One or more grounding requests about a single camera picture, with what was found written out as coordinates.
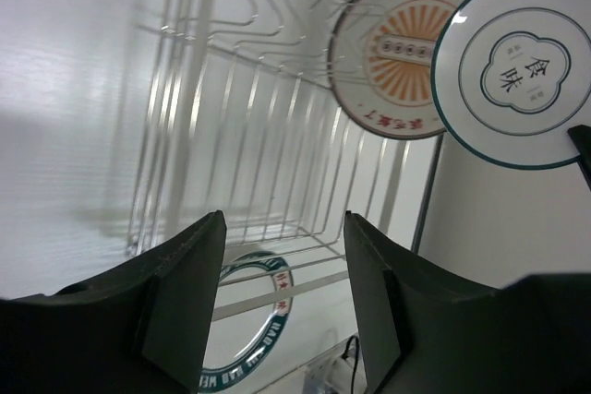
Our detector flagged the wire dish rack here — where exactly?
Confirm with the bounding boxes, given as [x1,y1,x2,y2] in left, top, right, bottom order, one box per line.
[123,0,447,321]

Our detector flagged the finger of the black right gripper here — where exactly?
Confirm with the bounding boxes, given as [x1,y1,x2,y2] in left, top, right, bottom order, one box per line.
[567,125,591,186]

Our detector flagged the white plate with orange sunburst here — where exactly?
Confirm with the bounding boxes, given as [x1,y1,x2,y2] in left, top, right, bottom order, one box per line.
[327,0,464,140]

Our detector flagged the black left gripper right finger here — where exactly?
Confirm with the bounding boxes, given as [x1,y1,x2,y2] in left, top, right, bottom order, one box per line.
[344,212,590,393]

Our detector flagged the white plate with green rings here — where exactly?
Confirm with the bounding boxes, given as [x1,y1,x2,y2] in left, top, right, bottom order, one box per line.
[430,0,590,171]

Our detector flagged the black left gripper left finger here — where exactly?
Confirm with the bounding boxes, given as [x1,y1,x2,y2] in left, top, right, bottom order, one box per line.
[1,210,225,393]

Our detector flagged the plate with teal lettered rim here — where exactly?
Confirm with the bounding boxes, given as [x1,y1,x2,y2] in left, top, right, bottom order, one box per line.
[199,249,294,393]

